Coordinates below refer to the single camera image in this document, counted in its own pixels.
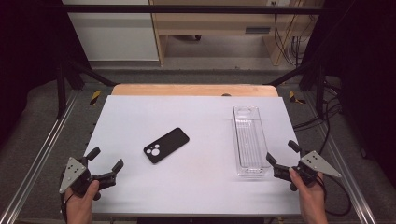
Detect black phone case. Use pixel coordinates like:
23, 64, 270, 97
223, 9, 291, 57
143, 127, 191, 165

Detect right hand-held gripper cable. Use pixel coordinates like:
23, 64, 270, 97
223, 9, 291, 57
317, 174, 353, 217

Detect white cabinet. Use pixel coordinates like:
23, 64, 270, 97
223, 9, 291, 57
61, 0, 161, 62

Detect aluminium floor rail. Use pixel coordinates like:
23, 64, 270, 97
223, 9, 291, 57
0, 90, 80, 224
303, 91, 377, 224

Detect left yellow clamp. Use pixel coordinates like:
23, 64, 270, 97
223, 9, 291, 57
89, 90, 103, 106

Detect person's right hand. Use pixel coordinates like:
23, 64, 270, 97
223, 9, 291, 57
288, 167, 330, 224

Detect right yellow clamp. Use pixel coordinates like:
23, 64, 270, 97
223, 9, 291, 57
289, 91, 306, 105

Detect left hand-held gripper cable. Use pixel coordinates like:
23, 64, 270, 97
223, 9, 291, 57
60, 186, 76, 224

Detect white table sheet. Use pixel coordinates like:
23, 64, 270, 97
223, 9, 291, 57
83, 94, 303, 217

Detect black diagonal frame strut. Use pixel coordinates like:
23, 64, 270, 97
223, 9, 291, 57
264, 62, 316, 88
66, 59, 118, 88

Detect hand-held gripper cable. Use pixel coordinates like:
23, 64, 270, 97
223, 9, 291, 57
317, 174, 353, 217
60, 186, 76, 224

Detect grey desk label plate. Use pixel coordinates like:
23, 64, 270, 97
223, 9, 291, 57
245, 26, 272, 35

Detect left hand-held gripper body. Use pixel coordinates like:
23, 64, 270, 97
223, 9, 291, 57
59, 156, 118, 202

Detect black horizontal frame bar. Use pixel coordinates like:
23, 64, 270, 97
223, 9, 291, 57
60, 4, 331, 15

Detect black curtain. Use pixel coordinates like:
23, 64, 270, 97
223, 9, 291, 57
0, 0, 92, 147
302, 0, 396, 178

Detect black upright frame post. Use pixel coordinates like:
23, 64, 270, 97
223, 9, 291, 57
315, 62, 326, 119
55, 60, 68, 119

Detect black floor cables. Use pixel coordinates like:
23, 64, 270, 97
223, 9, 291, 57
292, 78, 344, 132

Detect wooden table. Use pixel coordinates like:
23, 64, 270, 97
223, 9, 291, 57
111, 83, 279, 97

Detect person's left hand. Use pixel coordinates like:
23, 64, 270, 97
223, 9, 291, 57
64, 180, 101, 224

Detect yellow clamp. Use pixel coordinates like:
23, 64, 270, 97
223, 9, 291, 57
289, 91, 306, 105
89, 90, 103, 106

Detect light wooden desk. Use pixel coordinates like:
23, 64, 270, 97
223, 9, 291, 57
148, 0, 325, 67

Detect clear plastic container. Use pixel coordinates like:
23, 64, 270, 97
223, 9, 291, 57
233, 105, 272, 178

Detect hanging cable bundle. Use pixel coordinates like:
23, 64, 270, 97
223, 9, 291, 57
272, 0, 312, 68

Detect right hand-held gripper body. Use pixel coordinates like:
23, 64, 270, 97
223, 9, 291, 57
273, 150, 343, 192

